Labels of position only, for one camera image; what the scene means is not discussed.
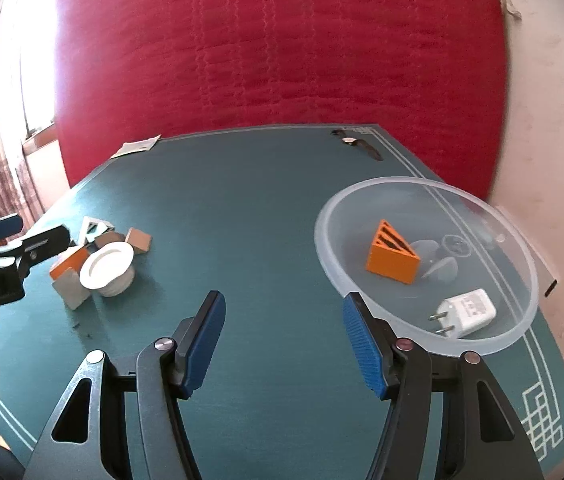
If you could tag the black wristwatch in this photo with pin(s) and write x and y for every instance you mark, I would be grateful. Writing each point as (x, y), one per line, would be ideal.
(362, 145)

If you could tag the small tan wooden block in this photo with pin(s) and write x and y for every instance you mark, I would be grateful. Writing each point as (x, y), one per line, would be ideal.
(137, 240)

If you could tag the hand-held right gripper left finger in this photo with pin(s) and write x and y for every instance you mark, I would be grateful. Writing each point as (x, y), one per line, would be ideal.
(206, 340)

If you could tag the patterned curtain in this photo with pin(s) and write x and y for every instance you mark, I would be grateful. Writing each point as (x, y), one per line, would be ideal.
(6, 160)

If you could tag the clear plastic bowl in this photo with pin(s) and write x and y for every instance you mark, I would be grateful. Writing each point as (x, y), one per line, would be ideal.
(342, 220)

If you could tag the white paper sheet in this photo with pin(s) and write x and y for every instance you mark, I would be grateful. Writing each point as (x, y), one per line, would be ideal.
(136, 147)

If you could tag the window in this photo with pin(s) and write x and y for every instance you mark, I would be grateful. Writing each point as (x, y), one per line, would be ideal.
(36, 60)

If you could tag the green table mat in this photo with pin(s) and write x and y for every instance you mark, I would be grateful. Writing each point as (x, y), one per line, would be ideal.
(242, 210)

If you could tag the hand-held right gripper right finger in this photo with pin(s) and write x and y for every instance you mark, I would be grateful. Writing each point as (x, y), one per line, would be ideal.
(362, 345)

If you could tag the white charger plug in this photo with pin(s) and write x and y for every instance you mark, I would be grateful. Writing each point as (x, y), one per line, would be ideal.
(467, 310)

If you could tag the white rectangular wooden tile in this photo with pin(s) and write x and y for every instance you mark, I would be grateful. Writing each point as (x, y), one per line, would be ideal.
(71, 290)

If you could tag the red quilted blanket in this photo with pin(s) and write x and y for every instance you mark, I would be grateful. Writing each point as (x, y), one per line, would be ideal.
(282, 50)

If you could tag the white round plastic cap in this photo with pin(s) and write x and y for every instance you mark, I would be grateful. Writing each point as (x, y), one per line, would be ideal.
(106, 265)

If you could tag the orange triangular block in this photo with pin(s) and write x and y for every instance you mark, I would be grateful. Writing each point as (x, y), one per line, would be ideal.
(392, 265)

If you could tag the blue triangular block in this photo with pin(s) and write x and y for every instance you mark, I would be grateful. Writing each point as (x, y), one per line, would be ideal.
(82, 234)

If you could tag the long brown wooden block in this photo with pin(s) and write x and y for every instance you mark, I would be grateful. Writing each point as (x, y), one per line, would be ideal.
(111, 238)

